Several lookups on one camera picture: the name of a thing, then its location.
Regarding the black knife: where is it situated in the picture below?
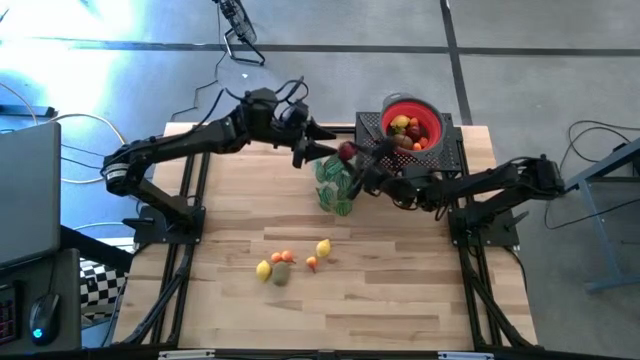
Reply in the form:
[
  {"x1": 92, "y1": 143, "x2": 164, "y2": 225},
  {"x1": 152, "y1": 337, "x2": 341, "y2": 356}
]
[{"x1": 360, "y1": 119, "x2": 389, "y2": 151}]

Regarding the black fan cable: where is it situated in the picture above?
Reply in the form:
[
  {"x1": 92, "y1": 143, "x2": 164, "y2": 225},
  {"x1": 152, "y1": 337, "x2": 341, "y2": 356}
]
[{"x1": 169, "y1": 2, "x2": 225, "y2": 123}]

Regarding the yellow floor cable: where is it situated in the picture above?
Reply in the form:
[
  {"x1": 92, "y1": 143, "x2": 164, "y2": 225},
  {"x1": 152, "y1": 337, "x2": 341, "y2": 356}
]
[{"x1": 0, "y1": 82, "x2": 126, "y2": 185}]

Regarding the black floor cable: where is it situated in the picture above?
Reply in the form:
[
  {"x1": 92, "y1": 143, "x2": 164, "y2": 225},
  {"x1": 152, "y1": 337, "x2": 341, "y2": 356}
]
[{"x1": 543, "y1": 119, "x2": 640, "y2": 231}]

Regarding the red collapsible colander bowl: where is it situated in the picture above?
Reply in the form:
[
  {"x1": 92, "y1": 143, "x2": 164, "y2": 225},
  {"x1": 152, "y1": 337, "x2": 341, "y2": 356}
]
[{"x1": 379, "y1": 92, "x2": 446, "y2": 161}]

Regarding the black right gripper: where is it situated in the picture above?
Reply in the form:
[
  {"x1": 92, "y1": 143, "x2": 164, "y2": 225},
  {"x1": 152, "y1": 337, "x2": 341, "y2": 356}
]
[{"x1": 349, "y1": 137, "x2": 429, "y2": 209}]

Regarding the black perforated metal shelf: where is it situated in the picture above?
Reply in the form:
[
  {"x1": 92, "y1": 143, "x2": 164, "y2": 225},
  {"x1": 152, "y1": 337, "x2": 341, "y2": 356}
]
[{"x1": 354, "y1": 111, "x2": 464, "y2": 173}]

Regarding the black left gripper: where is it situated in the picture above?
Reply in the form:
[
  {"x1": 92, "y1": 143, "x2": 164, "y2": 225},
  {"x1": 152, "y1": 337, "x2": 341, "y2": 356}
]
[{"x1": 279, "y1": 102, "x2": 339, "y2": 170}]

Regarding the black floor bar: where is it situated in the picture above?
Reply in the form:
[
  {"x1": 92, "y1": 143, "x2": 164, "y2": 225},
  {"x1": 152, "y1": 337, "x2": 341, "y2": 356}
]
[{"x1": 0, "y1": 104, "x2": 59, "y2": 119}]

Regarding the black keyboard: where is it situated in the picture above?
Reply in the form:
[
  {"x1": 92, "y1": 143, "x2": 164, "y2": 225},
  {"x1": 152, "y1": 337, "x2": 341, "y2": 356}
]
[{"x1": 0, "y1": 282, "x2": 22, "y2": 346}]

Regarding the green toy mango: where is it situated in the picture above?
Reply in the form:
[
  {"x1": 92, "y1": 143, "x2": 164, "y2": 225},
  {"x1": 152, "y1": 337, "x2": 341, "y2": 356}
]
[{"x1": 271, "y1": 260, "x2": 292, "y2": 288}]

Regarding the artificial striped green plant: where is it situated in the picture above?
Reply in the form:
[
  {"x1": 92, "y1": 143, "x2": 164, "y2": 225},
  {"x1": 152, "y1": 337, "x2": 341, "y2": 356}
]
[{"x1": 312, "y1": 153, "x2": 359, "y2": 219}]

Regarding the dark grey desk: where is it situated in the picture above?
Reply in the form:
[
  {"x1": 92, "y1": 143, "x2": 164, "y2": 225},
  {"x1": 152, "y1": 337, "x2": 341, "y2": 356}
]
[{"x1": 0, "y1": 248, "x2": 82, "y2": 356}]

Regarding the black computer mouse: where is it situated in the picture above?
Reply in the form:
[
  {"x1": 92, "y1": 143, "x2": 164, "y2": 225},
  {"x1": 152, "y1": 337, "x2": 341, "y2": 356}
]
[{"x1": 28, "y1": 293, "x2": 61, "y2": 347}]

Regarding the white metal bracket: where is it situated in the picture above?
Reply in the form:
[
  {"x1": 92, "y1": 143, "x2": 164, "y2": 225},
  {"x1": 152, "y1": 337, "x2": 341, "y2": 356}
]
[
  {"x1": 438, "y1": 351, "x2": 496, "y2": 360},
  {"x1": 158, "y1": 349, "x2": 216, "y2": 360}
]

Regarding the grey monitor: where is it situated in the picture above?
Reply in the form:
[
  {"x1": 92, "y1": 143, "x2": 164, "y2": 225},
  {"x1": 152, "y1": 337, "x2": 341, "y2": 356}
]
[{"x1": 0, "y1": 121, "x2": 62, "y2": 269}]

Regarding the black floor fan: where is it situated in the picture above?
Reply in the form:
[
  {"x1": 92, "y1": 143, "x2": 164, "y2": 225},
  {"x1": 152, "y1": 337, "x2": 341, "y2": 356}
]
[{"x1": 212, "y1": 0, "x2": 267, "y2": 67}]

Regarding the black white checkerboard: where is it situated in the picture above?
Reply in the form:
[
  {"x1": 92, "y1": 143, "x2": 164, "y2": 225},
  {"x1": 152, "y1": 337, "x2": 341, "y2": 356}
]
[{"x1": 79, "y1": 258, "x2": 132, "y2": 321}]

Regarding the blue grey side table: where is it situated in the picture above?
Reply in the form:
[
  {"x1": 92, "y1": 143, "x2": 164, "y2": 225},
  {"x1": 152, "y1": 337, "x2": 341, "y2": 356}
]
[{"x1": 564, "y1": 137, "x2": 640, "y2": 294}]

